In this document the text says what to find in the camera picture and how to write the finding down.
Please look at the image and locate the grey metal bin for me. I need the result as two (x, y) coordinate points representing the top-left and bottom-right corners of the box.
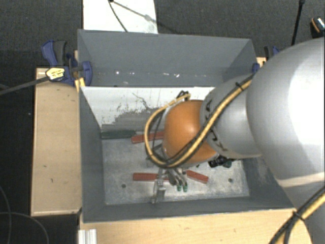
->
(77, 28), (296, 223)

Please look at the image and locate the black cylinder on white bracket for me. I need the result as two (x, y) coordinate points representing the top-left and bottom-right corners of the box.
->
(207, 155), (233, 169)

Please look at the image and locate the red-brown flat block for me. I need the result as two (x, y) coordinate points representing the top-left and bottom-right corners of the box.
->
(131, 131), (165, 144)
(186, 170), (210, 185)
(132, 172), (169, 182)

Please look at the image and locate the dark green flat block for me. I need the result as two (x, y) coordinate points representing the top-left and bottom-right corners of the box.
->
(101, 129), (137, 140)

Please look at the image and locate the pale wood flat board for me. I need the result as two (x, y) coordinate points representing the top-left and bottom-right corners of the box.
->
(30, 67), (83, 217)

